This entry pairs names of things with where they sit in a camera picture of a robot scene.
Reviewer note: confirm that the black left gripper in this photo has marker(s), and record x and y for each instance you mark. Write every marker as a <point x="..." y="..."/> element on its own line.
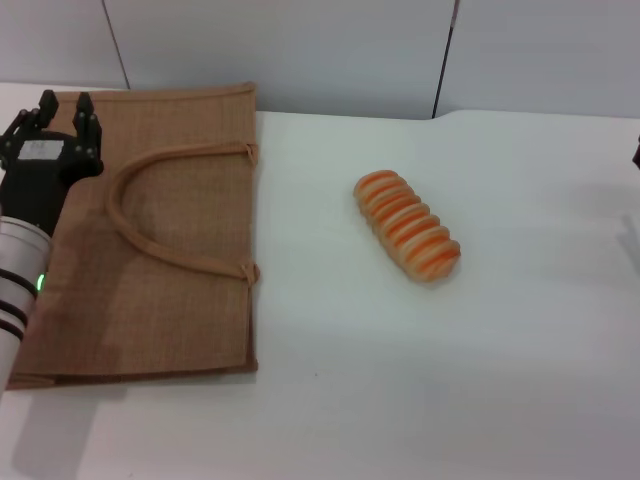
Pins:
<point x="35" y="180"/>

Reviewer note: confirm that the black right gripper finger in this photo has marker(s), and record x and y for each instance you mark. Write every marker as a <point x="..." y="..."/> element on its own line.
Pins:
<point x="637" y="151"/>

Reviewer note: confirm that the brown jute handbag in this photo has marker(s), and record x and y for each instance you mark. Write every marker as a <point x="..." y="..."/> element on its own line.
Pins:
<point x="170" y="225"/>

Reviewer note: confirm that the orange striped bread loaf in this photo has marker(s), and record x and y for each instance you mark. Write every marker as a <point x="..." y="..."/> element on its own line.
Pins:
<point x="407" y="227"/>

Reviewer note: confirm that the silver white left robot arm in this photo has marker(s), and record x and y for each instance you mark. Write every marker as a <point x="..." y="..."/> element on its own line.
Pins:
<point x="17" y="280"/>

